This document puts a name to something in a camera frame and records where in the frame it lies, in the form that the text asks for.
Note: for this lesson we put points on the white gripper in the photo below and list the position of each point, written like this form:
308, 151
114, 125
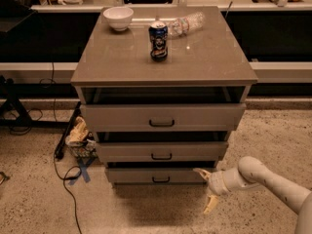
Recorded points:
216, 182

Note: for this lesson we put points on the grey bottom drawer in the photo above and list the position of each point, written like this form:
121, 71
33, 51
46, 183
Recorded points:
161, 176

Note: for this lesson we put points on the grey drawer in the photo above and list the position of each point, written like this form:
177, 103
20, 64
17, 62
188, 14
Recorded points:
161, 151
161, 176
163, 118

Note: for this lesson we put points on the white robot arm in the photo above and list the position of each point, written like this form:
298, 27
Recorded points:
250, 172

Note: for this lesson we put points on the grey middle drawer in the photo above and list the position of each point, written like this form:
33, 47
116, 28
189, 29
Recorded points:
161, 151

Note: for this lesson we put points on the grey top drawer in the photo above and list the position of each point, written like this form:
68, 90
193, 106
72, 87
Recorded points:
163, 118

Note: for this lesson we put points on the grey drawer cabinet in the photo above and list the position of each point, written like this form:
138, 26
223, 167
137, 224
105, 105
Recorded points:
206, 66

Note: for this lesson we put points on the blue tape cross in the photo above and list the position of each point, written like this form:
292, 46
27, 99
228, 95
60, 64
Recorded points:
83, 164

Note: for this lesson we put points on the crumpled snack bags box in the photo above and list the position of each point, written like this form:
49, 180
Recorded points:
80, 140

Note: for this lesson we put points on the black power strip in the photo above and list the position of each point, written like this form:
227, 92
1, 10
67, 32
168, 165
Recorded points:
58, 151

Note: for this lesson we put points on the clear plastic bottle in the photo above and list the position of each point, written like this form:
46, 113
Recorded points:
183, 26

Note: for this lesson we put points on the blue soda can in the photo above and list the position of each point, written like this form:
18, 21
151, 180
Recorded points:
158, 35

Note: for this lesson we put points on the white ceramic bowl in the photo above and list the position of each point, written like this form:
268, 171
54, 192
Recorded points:
118, 18

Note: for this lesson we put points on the black stand legs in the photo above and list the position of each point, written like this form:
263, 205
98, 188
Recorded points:
24, 121

